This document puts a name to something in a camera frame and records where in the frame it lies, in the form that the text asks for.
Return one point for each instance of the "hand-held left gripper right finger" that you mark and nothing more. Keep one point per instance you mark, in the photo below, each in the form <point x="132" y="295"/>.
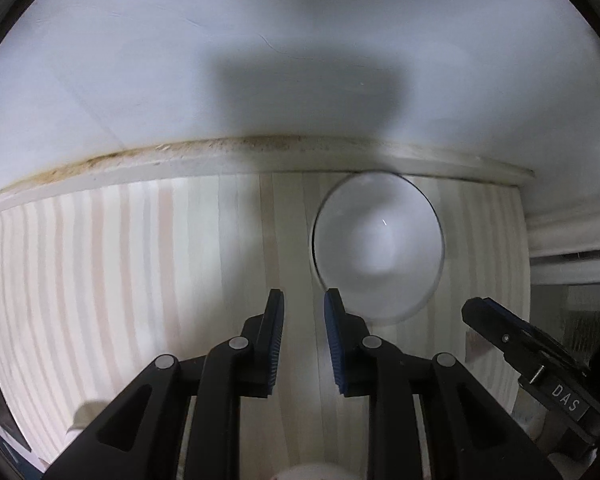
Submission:
<point x="335" y="340"/>

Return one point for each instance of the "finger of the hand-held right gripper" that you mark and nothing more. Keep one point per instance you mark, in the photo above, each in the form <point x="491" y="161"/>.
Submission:
<point x="500" y="330"/>
<point x="535" y="332"/>

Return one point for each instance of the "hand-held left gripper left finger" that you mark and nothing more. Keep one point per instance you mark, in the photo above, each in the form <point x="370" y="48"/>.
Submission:
<point x="275" y="340"/>

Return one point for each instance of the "white bowl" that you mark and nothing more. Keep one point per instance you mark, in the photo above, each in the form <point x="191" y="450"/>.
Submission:
<point x="377" y="245"/>

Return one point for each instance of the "striped cat print cloth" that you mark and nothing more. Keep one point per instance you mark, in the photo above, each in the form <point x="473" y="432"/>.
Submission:
<point x="155" y="270"/>

